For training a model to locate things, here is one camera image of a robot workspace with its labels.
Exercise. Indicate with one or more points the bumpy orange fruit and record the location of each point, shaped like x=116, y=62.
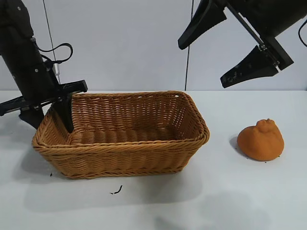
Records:
x=259, y=143

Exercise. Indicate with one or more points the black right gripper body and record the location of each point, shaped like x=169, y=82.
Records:
x=271, y=14

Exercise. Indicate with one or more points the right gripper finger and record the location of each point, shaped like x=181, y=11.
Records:
x=254, y=67
x=206, y=19

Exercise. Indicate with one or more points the brown woven wicker basket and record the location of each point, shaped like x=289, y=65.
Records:
x=120, y=153

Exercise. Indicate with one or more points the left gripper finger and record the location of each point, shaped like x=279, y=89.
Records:
x=33, y=117
x=66, y=112

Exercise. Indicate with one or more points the small black curved scrap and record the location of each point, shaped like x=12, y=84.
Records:
x=119, y=189

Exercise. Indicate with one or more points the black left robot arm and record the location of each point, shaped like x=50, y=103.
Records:
x=14, y=26

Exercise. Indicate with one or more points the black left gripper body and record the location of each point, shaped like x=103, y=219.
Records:
x=33, y=76

